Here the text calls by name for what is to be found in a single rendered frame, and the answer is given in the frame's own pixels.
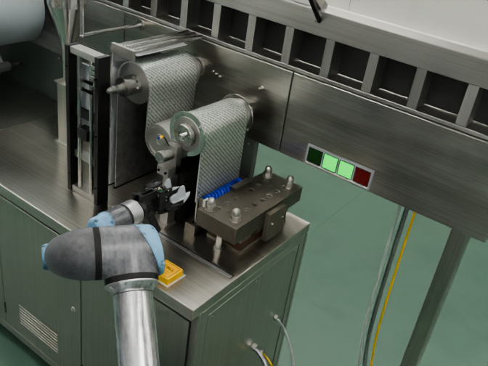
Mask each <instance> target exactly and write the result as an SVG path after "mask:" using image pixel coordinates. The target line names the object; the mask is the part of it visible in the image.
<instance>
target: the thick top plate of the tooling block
mask: <svg viewBox="0 0 488 366"><path fill-rule="evenodd" d="M263 173H264V172H263ZM263 173H261V174H259V175H258V176H255V177H254V178H252V179H251V180H252V182H251V184H250V185H249V186H247V187H245V188H244V189H242V190H240V191H239V192H236V193H234V192H232V191H229V192H227V193H225V194H223V195H221V196H220V197H218V198H216V199H215V201H216V211H214V212H207V211H206V210H205V208H204V207H203V206H201V207H200V208H198V212H197V219H196V224H197V225H199V226H201V227H202V228H204V229H206V230H208V231H209V232H212V233H213V234H215V235H217V236H219V237H220V238H222V239H224V240H226V241H227V242H229V243H231V244H233V245H235V244H236V243H238V242H240V241H241V240H242V239H244V238H245V237H247V236H248V235H249V234H251V233H252V232H254V231H256V230H257V229H258V228H260V227H262V226H263V225H264V220H265V216H266V212H268V211H270V210H272V209H273V208H274V207H276V206H278V205H279V204H281V203H284V204H286V210H287V209H288V208H290V207H291V206H292V205H294V204H295V203H297V202H298V201H300V197H301V191H302V186H300V185H298V184H296V183H294V188H293V189H291V190H289V189H286V188H284V184H285V181H286V179H285V178H282V177H281V176H278V175H276V174H274V173H272V178H271V179H265V178H264V177H263V176H262V175H263ZM234 208H239V209H240V215H241V222H240V223H238V224H235V223H232V222H231V221H230V220H229V219H230V216H231V214H232V211H233V209H234Z"/></svg>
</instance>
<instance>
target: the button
mask: <svg viewBox="0 0 488 366"><path fill-rule="evenodd" d="M164 262H165V270H164V273H163V274H161V275H160V276H158V280H160V281H161V282H163V283H164V284H166V285H169V284H171V283H172V282H173V281H175V280H177V279H178V278H180V277H181V276H182V275H183V269H181V268H179V267H178V266H176V265H175V264H173V263H171V262H170V261H168V260H165V261H164Z"/></svg>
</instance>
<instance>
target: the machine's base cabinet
mask: <svg viewBox="0 0 488 366"><path fill-rule="evenodd" d="M59 235H61V233H60V232H58V231H57V230H55V229H54V228H52V227H50V226H49V225H48V224H46V223H45V222H43V221H42V220H40V219H39V218H37V217H36V216H34V215H33V214H31V213H30V212H28V211H26V210H25V209H24V208H22V207H21V206H19V205H18V204H16V203H15V202H13V201H12V200H10V199H9V198H7V197H6V196H4V195H2V194H1V193H0V324H2V325H3V326H4V327H5V328H6V329H7V330H8V331H10V332H11V333H12V334H13V335H14V336H16V337H17V338H18V339H20V340H21V341H22V342H23V343H24V344H25V345H26V346H28V347H29V348H30V349H31V350H32V351H34V352H35V353H36V354H37V355H39V356H40V358H42V359H43V360H44V361H45V362H47V363H48V364H49V365H50V366H118V358H117V347H116V337H115V318H114V308H113V296H112V294H111V293H109V292H108V291H107V290H106V289H105V281H104V280H91V281H81V280H72V279H67V278H64V277H59V276H57V275H55V274H53V273H52V272H50V271H49V270H44V269H43V267H42V251H41V248H42V245H43V244H47V243H49V242H50V241H51V240H52V239H54V238H55V237H57V236H59ZM307 235H308V232H307V233H306V234H304V235H303V236H302V237H300V238H299V239H297V241H295V242H294V243H293V244H291V245H290V246H288V247H287V248H286V249H285V250H284V251H282V252H281V253H279V254H278V255H277V256H275V257H274V258H273V259H272V260H271V261H269V262H268V263H266V264H265V265H264V266H263V267H262V268H260V269H259V270H257V271H256V272H255V273H253V274H252V275H251V276H250V277H248V278H247V279H246V280H244V281H243V282H242V283H240V284H239V285H238V286H237V287H236V288H234V289H233V290H231V291H230V292H228V294H227V295H225V296H224V297H222V298H221V299H219V300H218V301H217V302H216V303H215V304H213V305H212V306H210V307H209V308H208V309H207V310H205V311H204V312H203V313H202V314H200V315H199V316H198V317H196V318H195V319H194V320H190V319H189V318H187V317H185V316H184V315H183V314H181V313H180V312H178V311H177V310H175V309H174V308H172V307H171V306H169V305H168V304H166V303H165V302H163V301H161V300H160V299H159V298H157V297H156V296H154V295H153V301H154V309H155V324H156V331H157V339H158V353H159V362H160V366H263V364H262V362H261V360H260V358H259V356H258V355H257V353H256V352H254V351H252V350H251V346H252V345H253V344H254V343H256V344H258V349H259V350H261V349H263V350H264V353H265V354H266V356H267V357H268V358H269V360H270V362H271V363H272V365H273V366H277V364H278V361H279V357H280V352H281V348H282V343H283V339H284V335H285V333H284V331H283V329H282V328H281V326H280V324H279V323H278V322H277V321H275V320H273V316H275V315H278V316H279V320H280V321H281V323H282V324H283V325H284V327H285V329H286V326H287V323H288V317H289V314H290V308H291V304H292V300H293V295H294V291H295V288H296V282H297V279H298V273H299V269H300V266H301V260H302V256H303V253H304V247H305V244H306V238H307Z"/></svg>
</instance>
